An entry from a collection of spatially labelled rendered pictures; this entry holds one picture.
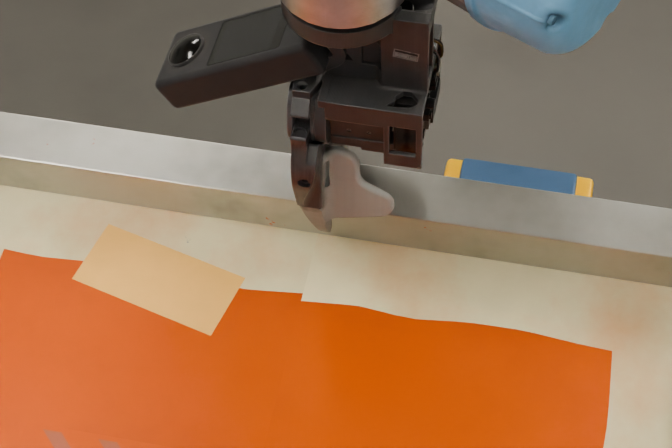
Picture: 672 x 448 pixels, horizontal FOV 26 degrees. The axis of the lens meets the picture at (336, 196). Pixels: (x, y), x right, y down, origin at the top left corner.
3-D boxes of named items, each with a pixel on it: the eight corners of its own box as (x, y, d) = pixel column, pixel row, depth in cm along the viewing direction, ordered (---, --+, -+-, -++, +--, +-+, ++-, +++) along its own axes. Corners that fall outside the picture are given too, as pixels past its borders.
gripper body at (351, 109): (420, 180, 87) (422, 49, 77) (280, 159, 88) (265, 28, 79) (440, 82, 91) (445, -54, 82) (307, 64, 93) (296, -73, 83)
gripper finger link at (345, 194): (388, 272, 94) (392, 169, 87) (298, 258, 95) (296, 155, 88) (396, 237, 96) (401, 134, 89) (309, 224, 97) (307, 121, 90)
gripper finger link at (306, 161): (316, 225, 90) (315, 120, 84) (292, 222, 90) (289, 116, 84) (332, 173, 93) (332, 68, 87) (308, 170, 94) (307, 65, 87)
